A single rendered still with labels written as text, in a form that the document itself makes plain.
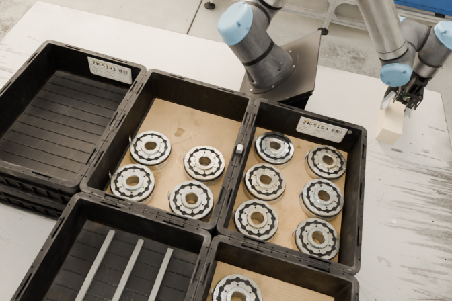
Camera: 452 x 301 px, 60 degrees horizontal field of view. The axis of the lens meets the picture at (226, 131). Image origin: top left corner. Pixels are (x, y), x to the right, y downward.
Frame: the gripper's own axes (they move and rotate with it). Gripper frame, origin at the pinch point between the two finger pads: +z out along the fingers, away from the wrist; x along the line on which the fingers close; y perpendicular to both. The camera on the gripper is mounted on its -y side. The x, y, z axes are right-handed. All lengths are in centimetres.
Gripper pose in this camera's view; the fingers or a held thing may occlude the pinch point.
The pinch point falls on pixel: (393, 109)
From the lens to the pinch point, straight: 145.4
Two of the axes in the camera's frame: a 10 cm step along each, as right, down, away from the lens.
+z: -1.1, 6.1, 7.8
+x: 9.3, 3.4, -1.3
